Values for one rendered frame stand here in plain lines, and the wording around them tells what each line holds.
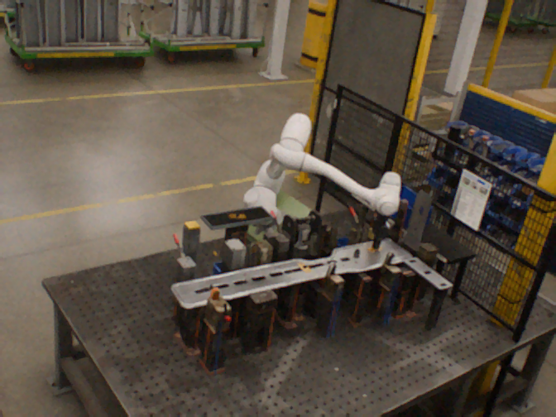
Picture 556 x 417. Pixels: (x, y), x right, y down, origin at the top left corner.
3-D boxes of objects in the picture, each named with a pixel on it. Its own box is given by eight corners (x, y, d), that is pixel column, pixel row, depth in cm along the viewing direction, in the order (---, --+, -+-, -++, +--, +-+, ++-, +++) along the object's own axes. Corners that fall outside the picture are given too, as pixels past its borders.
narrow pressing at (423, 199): (417, 251, 359) (432, 197, 344) (404, 241, 367) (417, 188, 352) (418, 251, 359) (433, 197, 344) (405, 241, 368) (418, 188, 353)
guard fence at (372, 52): (393, 236, 586) (448, 15, 497) (382, 239, 578) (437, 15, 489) (304, 177, 678) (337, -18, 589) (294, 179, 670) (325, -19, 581)
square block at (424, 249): (414, 305, 364) (428, 251, 348) (404, 297, 369) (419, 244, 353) (424, 302, 368) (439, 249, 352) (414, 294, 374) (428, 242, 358)
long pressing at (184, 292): (186, 313, 282) (187, 310, 281) (166, 285, 299) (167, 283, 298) (415, 259, 353) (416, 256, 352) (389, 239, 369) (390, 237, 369)
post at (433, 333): (431, 337, 338) (445, 293, 325) (417, 325, 346) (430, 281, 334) (440, 334, 342) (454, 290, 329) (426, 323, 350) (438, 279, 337)
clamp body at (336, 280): (323, 341, 324) (334, 285, 308) (309, 327, 333) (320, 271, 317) (337, 337, 328) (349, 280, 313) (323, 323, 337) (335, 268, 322)
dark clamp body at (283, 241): (269, 304, 345) (279, 244, 328) (257, 291, 355) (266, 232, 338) (285, 300, 351) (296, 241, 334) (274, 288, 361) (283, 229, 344)
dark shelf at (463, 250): (448, 265, 349) (449, 261, 348) (349, 194, 415) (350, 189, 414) (475, 258, 360) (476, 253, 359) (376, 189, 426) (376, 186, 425)
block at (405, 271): (395, 320, 348) (405, 278, 335) (381, 309, 356) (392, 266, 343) (407, 317, 352) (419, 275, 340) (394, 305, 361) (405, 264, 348)
